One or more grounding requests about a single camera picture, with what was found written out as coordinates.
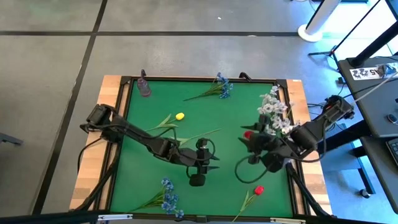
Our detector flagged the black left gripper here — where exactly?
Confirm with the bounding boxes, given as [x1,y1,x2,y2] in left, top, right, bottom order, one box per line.
[180,138,221,176]

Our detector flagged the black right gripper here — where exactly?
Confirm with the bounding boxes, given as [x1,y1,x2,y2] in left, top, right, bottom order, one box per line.
[237,114,282,157]

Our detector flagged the yellow artificial tulip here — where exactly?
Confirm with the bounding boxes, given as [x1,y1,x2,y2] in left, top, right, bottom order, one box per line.
[146,112,185,131]
[169,128,222,147]

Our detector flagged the blue artificial flower bunch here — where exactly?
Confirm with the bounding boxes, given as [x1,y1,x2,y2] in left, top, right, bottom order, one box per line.
[129,177,186,218]
[183,72,234,102]

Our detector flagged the purple glass vase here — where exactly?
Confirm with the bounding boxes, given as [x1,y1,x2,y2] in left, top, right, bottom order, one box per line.
[137,77,152,98]

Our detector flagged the green table mat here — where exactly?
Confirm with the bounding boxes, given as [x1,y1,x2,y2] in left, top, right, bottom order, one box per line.
[109,80,295,218]

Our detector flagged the black desk leg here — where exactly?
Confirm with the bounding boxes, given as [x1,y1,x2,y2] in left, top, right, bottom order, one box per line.
[317,119,377,194]

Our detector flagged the floor stand with round base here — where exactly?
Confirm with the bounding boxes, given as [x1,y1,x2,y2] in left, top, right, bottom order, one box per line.
[297,0,343,43]

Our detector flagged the black desk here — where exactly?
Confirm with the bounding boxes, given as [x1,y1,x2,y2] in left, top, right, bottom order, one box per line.
[337,55,398,138]

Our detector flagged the white printed paper label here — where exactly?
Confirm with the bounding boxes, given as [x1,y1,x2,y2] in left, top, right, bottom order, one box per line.
[349,67,382,81]

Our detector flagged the dark grey desk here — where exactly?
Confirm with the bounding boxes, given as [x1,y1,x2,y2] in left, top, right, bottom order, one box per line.
[360,136,398,214]

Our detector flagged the black keyboard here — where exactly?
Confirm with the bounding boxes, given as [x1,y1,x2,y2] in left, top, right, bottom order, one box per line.
[385,138,398,167]

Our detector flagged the thin black stand pole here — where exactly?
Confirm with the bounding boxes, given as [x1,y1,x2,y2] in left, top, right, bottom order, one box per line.
[307,0,382,57]

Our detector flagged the grey floor object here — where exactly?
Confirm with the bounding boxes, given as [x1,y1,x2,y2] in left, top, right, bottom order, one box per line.
[0,132,24,146]

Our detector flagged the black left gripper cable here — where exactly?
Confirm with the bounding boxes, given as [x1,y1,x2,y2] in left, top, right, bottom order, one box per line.
[185,138,216,180]

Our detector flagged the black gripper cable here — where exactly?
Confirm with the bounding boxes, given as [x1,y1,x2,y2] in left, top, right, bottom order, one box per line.
[185,138,216,180]
[234,154,271,184]

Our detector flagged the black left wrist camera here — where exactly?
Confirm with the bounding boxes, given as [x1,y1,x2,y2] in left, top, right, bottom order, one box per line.
[188,173,206,187]

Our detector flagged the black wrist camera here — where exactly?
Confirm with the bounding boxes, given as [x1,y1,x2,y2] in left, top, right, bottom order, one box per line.
[188,173,206,187]
[261,152,284,174]

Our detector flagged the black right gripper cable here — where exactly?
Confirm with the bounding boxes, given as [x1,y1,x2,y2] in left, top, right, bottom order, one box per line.
[234,154,271,184]

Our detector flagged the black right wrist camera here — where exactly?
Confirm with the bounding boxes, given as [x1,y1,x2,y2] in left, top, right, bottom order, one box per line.
[261,152,284,174]

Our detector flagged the black diagonal frame strut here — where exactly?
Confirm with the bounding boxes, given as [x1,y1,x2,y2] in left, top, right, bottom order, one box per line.
[285,161,330,217]
[74,149,121,212]

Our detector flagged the black table frame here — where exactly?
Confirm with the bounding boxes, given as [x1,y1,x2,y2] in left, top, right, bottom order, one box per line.
[93,75,312,223]

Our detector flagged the silver beam bracket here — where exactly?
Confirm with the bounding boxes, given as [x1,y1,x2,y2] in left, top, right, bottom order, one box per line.
[269,217,307,224]
[98,213,134,222]

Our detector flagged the black floor cable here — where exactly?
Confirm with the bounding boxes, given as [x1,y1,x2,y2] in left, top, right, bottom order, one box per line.
[76,136,105,174]

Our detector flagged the grey desk cable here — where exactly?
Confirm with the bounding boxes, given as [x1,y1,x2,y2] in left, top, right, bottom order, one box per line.
[354,73,398,102]

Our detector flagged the thick black desk post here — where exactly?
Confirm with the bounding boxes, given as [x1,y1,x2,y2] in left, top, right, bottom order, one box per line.
[351,20,398,68]

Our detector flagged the black camera rig beam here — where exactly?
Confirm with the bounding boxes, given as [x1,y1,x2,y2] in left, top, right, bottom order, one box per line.
[0,210,398,224]

